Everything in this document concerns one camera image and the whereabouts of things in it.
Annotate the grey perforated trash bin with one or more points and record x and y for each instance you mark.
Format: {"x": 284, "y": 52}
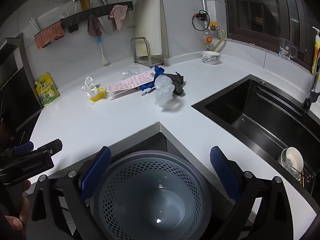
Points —
{"x": 150, "y": 200}

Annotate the white wrapper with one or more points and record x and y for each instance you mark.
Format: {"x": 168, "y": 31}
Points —
{"x": 88, "y": 85}

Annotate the black kitchen sink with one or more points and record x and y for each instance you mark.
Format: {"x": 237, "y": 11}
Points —
{"x": 250, "y": 115}

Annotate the yellow soap bottle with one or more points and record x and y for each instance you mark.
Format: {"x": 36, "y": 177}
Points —
{"x": 316, "y": 55}

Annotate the white cutting board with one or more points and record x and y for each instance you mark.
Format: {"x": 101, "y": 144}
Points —
{"x": 150, "y": 17}

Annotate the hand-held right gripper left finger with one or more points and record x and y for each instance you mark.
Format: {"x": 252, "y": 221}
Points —
{"x": 96, "y": 172}

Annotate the dark window frame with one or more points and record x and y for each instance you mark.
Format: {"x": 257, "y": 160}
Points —
{"x": 231, "y": 10}

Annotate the white straws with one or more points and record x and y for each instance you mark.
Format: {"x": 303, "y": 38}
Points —
{"x": 35, "y": 25}

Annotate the metal board rack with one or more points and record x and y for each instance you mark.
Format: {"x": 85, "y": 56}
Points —
{"x": 152, "y": 64}

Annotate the pink cloth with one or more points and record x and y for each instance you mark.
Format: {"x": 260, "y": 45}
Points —
{"x": 118, "y": 13}

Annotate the clear plastic bag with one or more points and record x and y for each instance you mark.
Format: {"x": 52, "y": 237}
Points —
{"x": 163, "y": 90}

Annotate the pink paper receipt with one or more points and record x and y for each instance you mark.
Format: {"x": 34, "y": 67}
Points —
{"x": 130, "y": 82}

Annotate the dark grey cloth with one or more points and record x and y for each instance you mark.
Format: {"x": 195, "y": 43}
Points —
{"x": 178, "y": 82}

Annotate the person's left hand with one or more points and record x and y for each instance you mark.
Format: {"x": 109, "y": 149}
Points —
{"x": 15, "y": 221}

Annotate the black integrated stove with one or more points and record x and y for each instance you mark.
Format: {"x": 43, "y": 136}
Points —
{"x": 12, "y": 80}

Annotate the yellow green pouch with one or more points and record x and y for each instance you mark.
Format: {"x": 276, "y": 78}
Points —
{"x": 47, "y": 91}

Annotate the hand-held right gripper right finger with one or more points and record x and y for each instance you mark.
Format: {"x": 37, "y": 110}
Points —
{"x": 225, "y": 173}

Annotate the metal faucet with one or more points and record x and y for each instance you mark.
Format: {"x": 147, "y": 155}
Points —
{"x": 312, "y": 85}

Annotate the metal gas pipe with valves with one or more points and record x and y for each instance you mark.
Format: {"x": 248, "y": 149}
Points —
{"x": 203, "y": 0}

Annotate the blue patterned bowl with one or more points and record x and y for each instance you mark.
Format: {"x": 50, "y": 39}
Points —
{"x": 210, "y": 58}

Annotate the orange wavy sponge cloth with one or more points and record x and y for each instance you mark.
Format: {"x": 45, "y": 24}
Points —
{"x": 47, "y": 36}

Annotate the printed glass mug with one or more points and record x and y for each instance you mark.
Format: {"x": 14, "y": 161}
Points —
{"x": 285, "y": 48}

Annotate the blue white bottle brush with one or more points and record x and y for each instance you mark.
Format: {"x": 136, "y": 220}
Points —
{"x": 103, "y": 60}

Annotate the white bowl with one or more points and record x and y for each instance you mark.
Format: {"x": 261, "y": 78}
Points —
{"x": 295, "y": 158}

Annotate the brown cloth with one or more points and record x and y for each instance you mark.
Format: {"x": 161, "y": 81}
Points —
{"x": 93, "y": 27}

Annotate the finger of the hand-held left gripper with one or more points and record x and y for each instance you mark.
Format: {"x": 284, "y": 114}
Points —
{"x": 51, "y": 147}
{"x": 23, "y": 148}

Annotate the black wall rail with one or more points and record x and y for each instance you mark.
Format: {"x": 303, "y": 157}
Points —
{"x": 100, "y": 11}

